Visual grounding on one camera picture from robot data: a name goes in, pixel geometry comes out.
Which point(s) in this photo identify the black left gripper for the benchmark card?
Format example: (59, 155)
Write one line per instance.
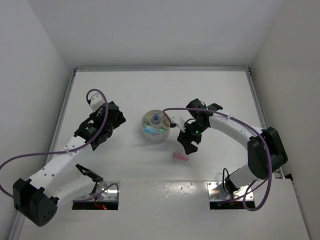
(119, 120)

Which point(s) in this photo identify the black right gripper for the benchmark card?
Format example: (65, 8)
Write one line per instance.
(186, 139)

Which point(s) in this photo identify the pink highlighter pen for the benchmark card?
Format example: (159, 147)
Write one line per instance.
(180, 156)

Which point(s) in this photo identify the green highlighter pen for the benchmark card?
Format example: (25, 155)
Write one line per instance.
(163, 129)

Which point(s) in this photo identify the light blue eraser case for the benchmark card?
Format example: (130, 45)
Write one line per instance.
(151, 130)

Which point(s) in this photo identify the yellow highlighter pen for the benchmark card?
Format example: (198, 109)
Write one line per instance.
(148, 115)

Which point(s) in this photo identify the pink eraser block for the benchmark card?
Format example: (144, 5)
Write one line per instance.
(165, 122)

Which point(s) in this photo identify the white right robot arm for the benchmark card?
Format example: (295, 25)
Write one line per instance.
(265, 150)

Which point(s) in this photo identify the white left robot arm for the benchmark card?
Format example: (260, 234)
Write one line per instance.
(65, 177)

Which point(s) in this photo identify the white round divided organizer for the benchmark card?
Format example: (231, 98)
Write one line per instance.
(155, 138)

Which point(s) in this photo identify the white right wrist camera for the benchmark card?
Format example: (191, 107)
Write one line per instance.
(179, 122)

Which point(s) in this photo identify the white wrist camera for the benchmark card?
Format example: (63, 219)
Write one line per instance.
(179, 122)
(96, 101)

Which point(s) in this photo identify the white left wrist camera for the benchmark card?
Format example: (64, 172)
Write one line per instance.
(96, 101)

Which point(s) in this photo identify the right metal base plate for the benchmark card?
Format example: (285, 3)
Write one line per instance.
(216, 193)

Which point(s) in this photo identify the metal base plate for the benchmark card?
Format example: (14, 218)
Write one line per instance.
(216, 193)
(104, 191)

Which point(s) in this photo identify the aluminium table frame rail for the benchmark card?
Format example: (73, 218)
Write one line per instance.
(160, 198)

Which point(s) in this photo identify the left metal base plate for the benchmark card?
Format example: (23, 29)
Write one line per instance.
(104, 191)

